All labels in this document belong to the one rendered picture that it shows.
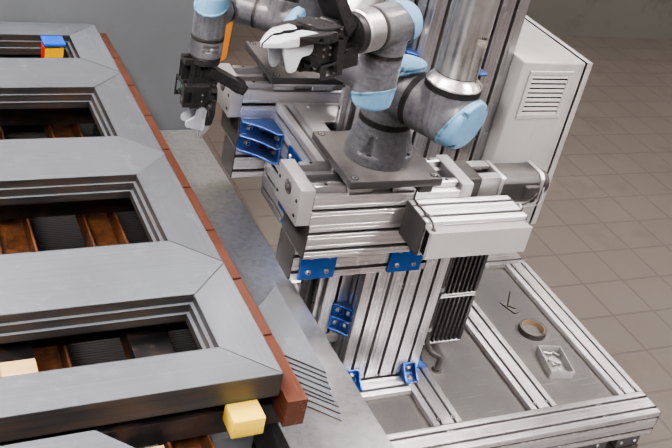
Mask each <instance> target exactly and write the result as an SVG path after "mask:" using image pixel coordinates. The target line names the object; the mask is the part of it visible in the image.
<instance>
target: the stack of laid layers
mask: <svg viewBox="0 0 672 448"><path fill-rule="evenodd" d="M62 37H63V39H64V41H65V43H66V47H63V48H64V54H65V57H66V58H80V57H79V55H78V53H77V51H76V48H75V46H74V44H73V42H72V40H71V38H70V36H62ZM41 42H42V41H41V38H40V35H0V54H41ZM40 108H89V109H90V112H91V114H92V116H93V118H94V120H95V123H96V125H97V127H98V129H99V132H100V134H101V136H117V134H116V132H115V130H114V128H113V126H112V123H111V121H110V119H109V117H108V115H107V113H106V111H105V109H104V107H103V105H102V103H101V101H100V98H99V96H98V94H97V92H96V90H95V88H94V87H68V88H0V109H40ZM118 198H130V200H131V202H132V204H133V206H134V209H135V211H136V213H137V215H138V217H139V220H140V222H141V224H142V226H143V228H144V231H145V233H146V235H147V237H148V239H149V242H158V241H168V240H167V238H166V236H165V234H164V232H163V230H162V228H161V225H160V223H159V221H158V219H157V217H156V215H155V213H154V211H153V209H152V207H151V205H150V203H149V201H148V198H147V196H146V194H145V192H144V190H143V188H142V186H141V184H140V182H139V180H138V178H137V176H136V175H121V176H101V177H81V178H61V179H41V180H21V181H1V182H0V206H4V205H20V204H36V203H53V202H69V201H85V200H102V199H118ZM194 295H195V294H192V295H183V296H174V297H165V298H156V299H147V300H138V301H129V302H120V303H111V304H102V305H93V306H84V307H75V308H66V309H57V310H48V311H39V312H30V313H21V314H12V315H3V316H0V344H5V343H13V342H21V341H29V340H37V339H45V338H53V337H61V336H69V335H78V334H86V333H94V332H102V331H110V330H118V329H126V328H134V327H142V326H150V325H158V324H166V323H175V322H183V321H186V323H187V325H188V328H189V330H190V332H191V334H192V336H193V339H194V341H195V343H196V345H197V347H198V350H200V349H207V348H214V347H219V346H218V344H217V342H216V340H215V338H214V336H213V334H212V332H211V330H210V328H209V325H208V323H207V321H206V319H205V317H204V315H203V313H202V311H201V309H200V307H199V305H198V303H197V300H196V298H195V296H194ZM282 378H283V374H279V375H273V376H266V377H260V378H254V379H247V380H241V381H234V382H228V383H222V384H215V385H209V386H203V387H196V388H190V389H184V390H177V391H171V392H165V393H158V394H152V395H145V396H139V397H133V398H126V399H120V400H114V401H107V402H101V403H95V404H88V405H82V406H75V407H69V408H63V409H56V410H50V411H44V412H37V413H31V414H25V415H18V416H12V417H6V418H0V443H1V442H7V441H12V440H18V439H24V438H30V437H36V436H42V435H48V434H54V433H60V432H66V431H72V430H78V429H84V428H90V427H96V426H102V425H108V424H114V423H119V422H125V421H131V420H137V419H143V418H149V417H155V416H161V415H167V414H173V413H179V412H185V411H191V410H197V409H203V408H209V407H215V406H221V405H227V404H232V403H238V402H244V401H250V400H256V399H262V398H268V397H274V396H279V392H280V388H281V383H282Z"/></svg>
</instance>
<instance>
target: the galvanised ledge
mask: <svg viewBox="0 0 672 448"><path fill-rule="evenodd" d="M160 132H161V134H162V136H163V137H164V139H165V141H166V143H167V145H168V146H169V148H170V150H171V152H172V154H173V155H174V157H175V159H176V161H177V163H178V164H179V166H180V168H181V170H182V172H183V173H184V175H185V177H186V179H187V181H188V182H189V184H190V186H191V187H190V188H192V190H193V192H194V193H195V195H196V197H197V199H198V201H199V202H200V204H201V206H202V208H203V210H204V211H205V213H206V215H207V217H208V219H209V220H210V222H211V224H212V226H213V228H214V230H215V231H216V233H217V235H218V237H219V238H220V240H221V242H222V244H223V246H224V247H225V249H226V251H227V253H228V255H229V256H230V258H231V260H232V262H233V264H234V265H235V267H236V269H237V271H238V273H239V274H240V276H241V279H242V280H243V282H244V283H245V285H246V287H247V289H248V291H249V293H250V294H251V296H252V298H253V300H254V302H255V303H256V305H257V307H258V306H259V305H260V304H261V303H262V302H263V300H264V299H265V298H266V297H267V295H268V294H269V293H270V292H271V291H272V289H273V288H274V287H275V286H277V288H278V290H279V291H280V293H281V295H282V297H283V298H284V300H285V302H286V303H287V305H288V307H289V309H290V310H291V312H292V314H293V315H294V317H295V319H296V321H297V322H298V324H299V326H300V328H301V329H302V331H303V333H304V334H305V336H306V338H307V340H308V341H309V343H310V345H311V346H312V348H313V350H314V352H315V353H316V355H317V357H318V359H319V360H320V362H321V364H322V365H323V367H324V369H325V371H326V373H325V374H326V376H327V381H328V382H329V383H328V384H329V386H330V388H331V390H330V392H331V393H332V395H333V397H334V398H335V400H336V402H337V403H338V405H339V408H338V407H337V408H338V409H339V411H340V413H341V414H339V416H340V417H341V419H342V422H341V421H339V420H336V419H334V418H332V417H329V416H327V415H325V414H322V413H320V412H317V411H315V410H313V409H310V408H308V407H307V408H306V412H305V416H304V420H303V424H297V425H292V426H286V427H282V425H281V423H280V422H276V423H271V424H270V425H271V427H272V429H273V431H274V433H275V435H276V437H277V439H278V441H279V443H280V445H281V447H282V448H394V447H393V445H392V443H391V442H390V440H389V438H388V437H387V435H386V434H385V432H384V430H383V429H382V427H381V425H380V424H379V422H378V421H377V419H376V417H375V416H374V414H373V413H372V411H371V409H370V408H369V406H368V404H367V403H366V401H365V400H364V398H363V396H362V395H361V393H360V392H359V390H358V388H357V387H356V385H355V383H354V382H353V380H352V379H351V377H350V375H349V374H348V372H347V371H346V369H345V367H344V366H343V364H342V362H341V361H340V359H339V358H338V356H337V354H336V353H335V351H334V349H333V348H332V346H331V345H330V343H329V341H328V340H327V338H326V337H325V335H324V333H323V332H322V330H321V328H320V327H319V325H318V324H317V322H316V320H315V319H314V317H313V316H312V314H311V312H310V311H309V309H308V307H307V306H306V304H305V303H304V301H303V299H302V298H301V296H300V294H299V293H298V291H297V290H296V288H295V286H294V285H293V283H292V282H291V280H288V279H287V278H286V276H285V274H284V272H283V270H282V269H281V267H280V265H279V263H278V261H277V260H276V258H275V257H276V256H275V254H274V252H273V251H272V249H271V248H270V246H269V244H268V243H267V241H266V239H265V238H264V236H263V235H262V233H261V231H260V230H259V228H258V227H257V225H256V223H255V222H254V220H253V218H252V217H251V215H250V214H249V212H248V210H247V209H246V207H245V206H244V204H243V202H242V201H241V199H240V197H239V196H238V194H237V193H236V191H235V189H234V188H233V186H232V185H231V183H230V181H229V180H228V178H227V176H226V175H225V173H224V172H223V170H222V168H221V167H220V165H219V163H218V162H217V160H216V159H215V157H214V155H213V154H212V152H211V151H210V149H209V147H208V146H207V144H206V142H205V141H204V139H203V138H198V135H197V130H195V129H191V130H160Z"/></svg>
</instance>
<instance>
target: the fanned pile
mask: <svg viewBox="0 0 672 448"><path fill-rule="evenodd" d="M258 309H259V311H260V312H261V314H262V316H263V318H264V320H265V321H266V323H267V325H268V327H269V329H270V330H271V332H272V335H273V336H274V338H275V339H276V341H277V343H278V345H279V347H280V348H281V350H282V352H283V354H284V356H285V357H286V359H287V361H288V363H289V365H290V366H291V368H292V370H293V372H294V374H295V375H296V377H297V379H298V381H299V383H300V384H301V386H302V388H303V390H304V392H305V393H306V395H307V397H308V404H307V407H308V408H310V409H313V410H315V411H317V412H320V413H322V414H325V415H327V416H329V417H332V418H334V419H336V420H339V421H341V422H342V419H341V417H340V416H339V414H341V413H340V411H339V409H338V408H339V405H338V403H337V402H336V400H335V398H334V397H333V395H332V393H331V392H330V390H331V388H330V386H329V384H328V383H329V382H328V381H327V376H326V374H325V373H326V371H325V369H324V367H323V365H322V364H321V362H320V360H319V359H318V357H317V355H316V353H315V352H314V350H313V348H312V346H311V345H310V343H309V341H308V340H307V338H306V336H305V334H304V333H303V331H302V329H301V328H300V326H299V324H298V322H297V321H296V319H295V317H294V315H293V314H292V312H291V310H290V309H289V307H288V305H287V303H286V302H285V300H284V298H283V297H282V295H281V293H280V291H279V290H278V288H277V286H275V287H274V288H273V289H272V291H271V292H270V293H269V294H268V295H267V297H266V298H265V299H264V300H263V302H262V303H261V304H260V305H259V306H258ZM337 407H338V408H337Z"/></svg>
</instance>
